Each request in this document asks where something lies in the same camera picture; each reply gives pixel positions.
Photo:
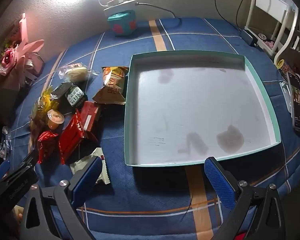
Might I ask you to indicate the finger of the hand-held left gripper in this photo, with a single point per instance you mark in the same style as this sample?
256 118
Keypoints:
27 161
2 170

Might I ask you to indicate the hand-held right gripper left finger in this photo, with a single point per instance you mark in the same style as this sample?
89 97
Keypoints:
86 180

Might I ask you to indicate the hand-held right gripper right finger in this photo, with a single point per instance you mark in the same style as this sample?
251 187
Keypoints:
220 182

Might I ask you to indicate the white zigzag edge packet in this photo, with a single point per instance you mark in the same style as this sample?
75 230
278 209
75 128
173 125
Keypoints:
104 172

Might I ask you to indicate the small red snack packet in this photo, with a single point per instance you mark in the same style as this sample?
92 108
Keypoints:
46 145

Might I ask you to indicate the large red snack packet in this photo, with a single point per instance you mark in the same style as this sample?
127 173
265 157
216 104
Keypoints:
70 140

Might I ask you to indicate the yellow snack packet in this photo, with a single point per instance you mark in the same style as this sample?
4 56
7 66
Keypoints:
43 102

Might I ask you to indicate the brown red snack packet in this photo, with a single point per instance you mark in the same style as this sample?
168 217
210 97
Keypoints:
90 116

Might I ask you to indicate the round green cracker packet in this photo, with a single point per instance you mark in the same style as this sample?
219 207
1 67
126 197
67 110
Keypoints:
76 97

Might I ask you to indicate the shallow teal cardboard box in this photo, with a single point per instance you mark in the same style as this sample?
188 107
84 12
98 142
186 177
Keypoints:
190 105

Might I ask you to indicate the bun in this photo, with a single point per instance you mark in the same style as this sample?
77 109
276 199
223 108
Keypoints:
76 73

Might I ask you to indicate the clear plastic wrapper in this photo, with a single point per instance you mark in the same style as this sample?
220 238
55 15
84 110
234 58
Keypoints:
5 145

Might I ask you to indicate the orange jelly cup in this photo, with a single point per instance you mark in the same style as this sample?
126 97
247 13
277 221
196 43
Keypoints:
55 117

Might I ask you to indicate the blue plaid blanket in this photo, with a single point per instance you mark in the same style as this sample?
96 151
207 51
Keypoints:
150 205

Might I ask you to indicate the grey green snack packet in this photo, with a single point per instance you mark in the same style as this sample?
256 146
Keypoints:
60 90

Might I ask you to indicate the orange snack packet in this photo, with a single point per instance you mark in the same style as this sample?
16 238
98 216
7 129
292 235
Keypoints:
112 85

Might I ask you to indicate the pink flower box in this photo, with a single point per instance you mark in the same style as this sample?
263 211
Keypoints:
12 55

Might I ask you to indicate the yellow tape roll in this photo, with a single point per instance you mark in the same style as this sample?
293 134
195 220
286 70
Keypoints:
281 64

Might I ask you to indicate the grey power adapter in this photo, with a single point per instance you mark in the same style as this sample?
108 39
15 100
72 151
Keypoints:
248 37

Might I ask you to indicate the teal cube box pink pattern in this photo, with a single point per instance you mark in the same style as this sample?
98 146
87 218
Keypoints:
122 22

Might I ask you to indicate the white power strip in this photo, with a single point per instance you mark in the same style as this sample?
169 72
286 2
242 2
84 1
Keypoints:
120 3

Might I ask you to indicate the white shelf rack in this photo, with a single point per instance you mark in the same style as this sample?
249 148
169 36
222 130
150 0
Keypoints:
272 2

